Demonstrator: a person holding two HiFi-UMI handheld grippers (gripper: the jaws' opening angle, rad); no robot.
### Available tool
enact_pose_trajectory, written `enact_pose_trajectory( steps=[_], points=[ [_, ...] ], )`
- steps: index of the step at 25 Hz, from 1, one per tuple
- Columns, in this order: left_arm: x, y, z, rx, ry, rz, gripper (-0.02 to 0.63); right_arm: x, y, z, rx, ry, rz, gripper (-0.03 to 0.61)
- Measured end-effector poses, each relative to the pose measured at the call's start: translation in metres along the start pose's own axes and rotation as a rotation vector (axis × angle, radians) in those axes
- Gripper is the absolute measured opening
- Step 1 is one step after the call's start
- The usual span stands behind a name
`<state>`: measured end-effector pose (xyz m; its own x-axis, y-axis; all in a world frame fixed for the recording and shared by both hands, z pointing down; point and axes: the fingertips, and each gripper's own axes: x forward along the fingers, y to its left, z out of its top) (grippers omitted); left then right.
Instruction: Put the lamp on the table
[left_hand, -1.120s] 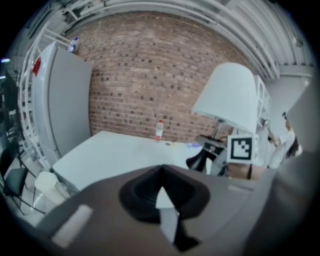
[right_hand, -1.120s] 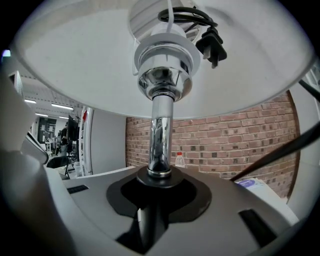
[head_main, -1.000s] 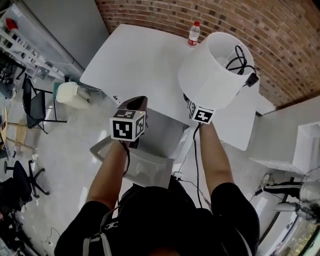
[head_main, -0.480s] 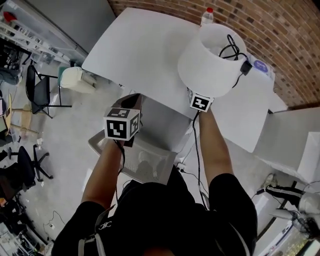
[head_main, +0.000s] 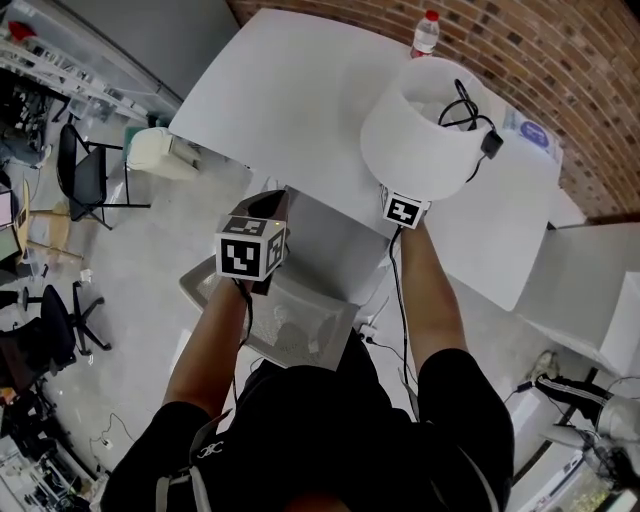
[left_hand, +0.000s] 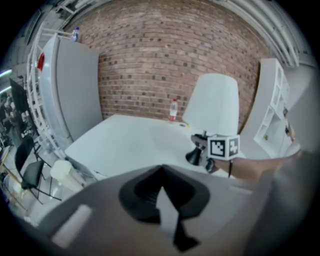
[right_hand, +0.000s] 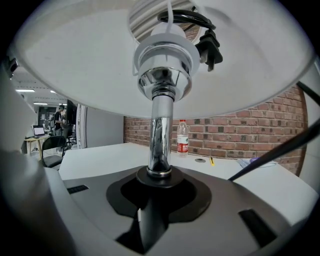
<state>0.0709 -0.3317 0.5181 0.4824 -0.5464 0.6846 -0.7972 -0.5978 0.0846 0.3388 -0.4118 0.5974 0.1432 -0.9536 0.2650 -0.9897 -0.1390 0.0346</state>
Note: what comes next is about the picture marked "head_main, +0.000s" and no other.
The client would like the black swivel office chair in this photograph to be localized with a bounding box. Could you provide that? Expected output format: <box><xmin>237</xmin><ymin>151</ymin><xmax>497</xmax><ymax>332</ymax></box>
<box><xmin>0</xmin><ymin>280</ymin><xmax>113</xmax><ymax>396</ymax></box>

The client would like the white table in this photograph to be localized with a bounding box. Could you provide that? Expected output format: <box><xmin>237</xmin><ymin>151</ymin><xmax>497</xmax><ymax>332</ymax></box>
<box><xmin>168</xmin><ymin>6</ymin><xmax>564</xmax><ymax>313</ymax></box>

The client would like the black folding chair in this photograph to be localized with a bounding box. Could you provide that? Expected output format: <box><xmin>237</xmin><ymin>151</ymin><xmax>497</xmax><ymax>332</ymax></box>
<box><xmin>56</xmin><ymin>123</ymin><xmax>152</xmax><ymax>231</ymax></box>

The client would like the person's black clothing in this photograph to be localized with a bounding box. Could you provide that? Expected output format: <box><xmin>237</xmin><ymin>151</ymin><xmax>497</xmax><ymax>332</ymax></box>
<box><xmin>99</xmin><ymin>329</ymin><xmax>516</xmax><ymax>512</ymax></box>

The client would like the grey metal shelf rack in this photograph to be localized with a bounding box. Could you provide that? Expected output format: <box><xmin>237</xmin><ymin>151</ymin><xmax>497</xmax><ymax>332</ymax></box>
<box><xmin>0</xmin><ymin>0</ymin><xmax>151</xmax><ymax>124</ymax></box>

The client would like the blue and white packet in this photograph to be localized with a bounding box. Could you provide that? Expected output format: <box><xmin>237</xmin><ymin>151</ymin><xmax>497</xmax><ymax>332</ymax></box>
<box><xmin>503</xmin><ymin>106</ymin><xmax>564</xmax><ymax>162</ymax></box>

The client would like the black lamp power cable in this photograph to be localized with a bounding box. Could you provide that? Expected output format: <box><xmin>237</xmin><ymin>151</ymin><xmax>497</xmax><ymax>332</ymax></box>
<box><xmin>438</xmin><ymin>78</ymin><xmax>505</xmax><ymax>184</ymax></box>

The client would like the person's right forearm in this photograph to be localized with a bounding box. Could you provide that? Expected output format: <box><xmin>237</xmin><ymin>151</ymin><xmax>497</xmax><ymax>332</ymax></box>
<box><xmin>399</xmin><ymin>217</ymin><xmax>470</xmax><ymax>374</ymax></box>

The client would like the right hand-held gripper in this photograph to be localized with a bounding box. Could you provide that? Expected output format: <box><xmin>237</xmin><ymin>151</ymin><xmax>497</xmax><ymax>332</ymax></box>
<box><xmin>381</xmin><ymin>190</ymin><xmax>432</xmax><ymax>230</ymax></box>

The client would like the grey mesh office chair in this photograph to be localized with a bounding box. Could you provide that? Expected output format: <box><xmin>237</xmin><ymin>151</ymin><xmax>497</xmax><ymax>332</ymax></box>
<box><xmin>178</xmin><ymin>255</ymin><xmax>360</xmax><ymax>372</ymax></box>

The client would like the clear plastic water bottle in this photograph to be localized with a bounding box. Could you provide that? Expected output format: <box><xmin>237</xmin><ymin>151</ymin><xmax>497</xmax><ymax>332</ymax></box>
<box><xmin>409</xmin><ymin>9</ymin><xmax>441</xmax><ymax>60</ymax></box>

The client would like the white waste bin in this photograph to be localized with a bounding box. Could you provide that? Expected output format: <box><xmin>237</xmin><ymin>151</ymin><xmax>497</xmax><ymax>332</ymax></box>
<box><xmin>124</xmin><ymin>126</ymin><xmax>200</xmax><ymax>182</ymax></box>

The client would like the person's left forearm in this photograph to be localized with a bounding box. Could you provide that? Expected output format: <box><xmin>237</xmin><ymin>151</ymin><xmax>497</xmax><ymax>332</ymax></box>
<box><xmin>162</xmin><ymin>277</ymin><xmax>255</xmax><ymax>420</ymax></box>

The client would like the white lamp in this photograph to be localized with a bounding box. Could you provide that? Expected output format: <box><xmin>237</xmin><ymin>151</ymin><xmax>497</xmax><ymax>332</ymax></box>
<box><xmin>359</xmin><ymin>55</ymin><xmax>495</xmax><ymax>202</ymax></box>

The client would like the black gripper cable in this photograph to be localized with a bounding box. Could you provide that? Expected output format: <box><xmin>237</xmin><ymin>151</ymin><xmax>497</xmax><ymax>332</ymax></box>
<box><xmin>387</xmin><ymin>225</ymin><xmax>419</xmax><ymax>420</ymax></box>

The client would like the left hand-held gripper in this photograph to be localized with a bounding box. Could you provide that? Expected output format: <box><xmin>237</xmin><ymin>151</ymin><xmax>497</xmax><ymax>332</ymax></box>
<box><xmin>214</xmin><ymin>189</ymin><xmax>292</xmax><ymax>297</ymax></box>

